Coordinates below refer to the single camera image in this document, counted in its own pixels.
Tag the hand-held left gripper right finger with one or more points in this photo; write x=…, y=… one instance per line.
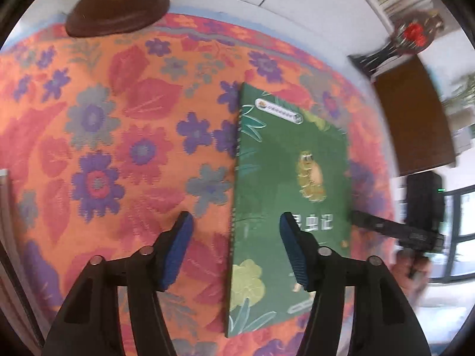
x=297, y=252

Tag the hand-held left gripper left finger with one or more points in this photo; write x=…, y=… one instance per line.
x=178, y=248

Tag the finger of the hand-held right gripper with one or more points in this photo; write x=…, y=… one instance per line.
x=374, y=224

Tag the green book with yellow caterpillar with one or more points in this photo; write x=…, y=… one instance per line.
x=271, y=178

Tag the person's right hand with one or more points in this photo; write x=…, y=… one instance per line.
x=406, y=270

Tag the dark framed window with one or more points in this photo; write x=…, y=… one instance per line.
x=460, y=215

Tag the brown wooden cabinet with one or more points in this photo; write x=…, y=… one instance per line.
x=415, y=118

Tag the orange floral cloth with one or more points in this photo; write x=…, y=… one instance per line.
x=111, y=155

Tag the round embroidered flower fan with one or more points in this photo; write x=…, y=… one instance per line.
x=413, y=33

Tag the antique yellow globe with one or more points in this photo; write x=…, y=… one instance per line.
x=115, y=7

